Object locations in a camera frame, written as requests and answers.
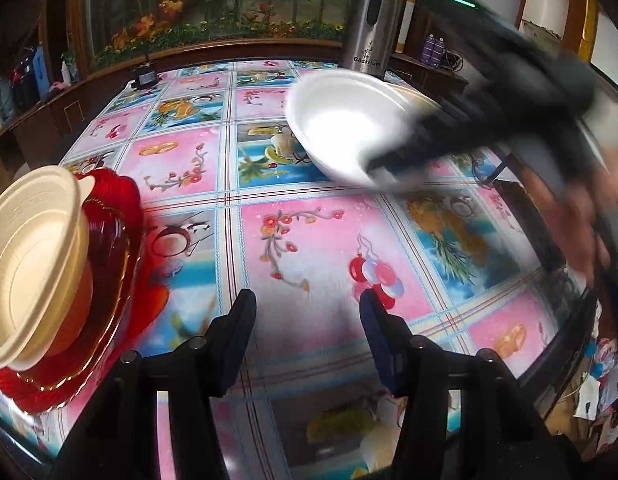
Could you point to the beige plastic bowl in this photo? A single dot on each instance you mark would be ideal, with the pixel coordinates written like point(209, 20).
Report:
point(34, 260)
point(416, 96)

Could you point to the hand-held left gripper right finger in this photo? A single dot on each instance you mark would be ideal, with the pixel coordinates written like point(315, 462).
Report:
point(384, 355)

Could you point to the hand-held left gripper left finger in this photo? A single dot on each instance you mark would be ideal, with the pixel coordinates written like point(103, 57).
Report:
point(234, 355)

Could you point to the red scalloped plate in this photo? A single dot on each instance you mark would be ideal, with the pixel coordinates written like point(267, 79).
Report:
point(131, 200)

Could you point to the red gold-rimmed plate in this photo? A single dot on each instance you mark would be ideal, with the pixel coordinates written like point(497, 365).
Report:
point(104, 285)

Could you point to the white foam bowl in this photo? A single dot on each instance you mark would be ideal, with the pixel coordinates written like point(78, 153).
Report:
point(339, 125)

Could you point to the purple bottle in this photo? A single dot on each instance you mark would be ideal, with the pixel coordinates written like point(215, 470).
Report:
point(440, 51)
point(429, 50)

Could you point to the stainless steel thermos flask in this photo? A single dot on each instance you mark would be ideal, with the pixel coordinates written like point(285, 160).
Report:
point(369, 35)

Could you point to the flower display glass panel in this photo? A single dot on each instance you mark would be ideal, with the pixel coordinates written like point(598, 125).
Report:
point(229, 5)

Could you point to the printed tablecloth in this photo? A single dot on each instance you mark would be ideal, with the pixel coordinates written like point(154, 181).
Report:
point(299, 240)

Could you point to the white plastic bottle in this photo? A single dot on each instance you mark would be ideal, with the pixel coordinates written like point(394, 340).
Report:
point(66, 72)

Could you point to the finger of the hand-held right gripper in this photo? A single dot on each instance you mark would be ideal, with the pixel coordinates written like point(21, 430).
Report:
point(449, 120)
point(409, 162)

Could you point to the person's right hand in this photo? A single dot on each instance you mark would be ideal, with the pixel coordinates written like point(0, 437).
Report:
point(564, 225)

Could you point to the black power adapter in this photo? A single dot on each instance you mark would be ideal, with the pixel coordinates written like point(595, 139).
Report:
point(145, 77)

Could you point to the purple eyeglasses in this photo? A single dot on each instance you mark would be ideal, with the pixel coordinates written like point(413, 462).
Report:
point(494, 172)

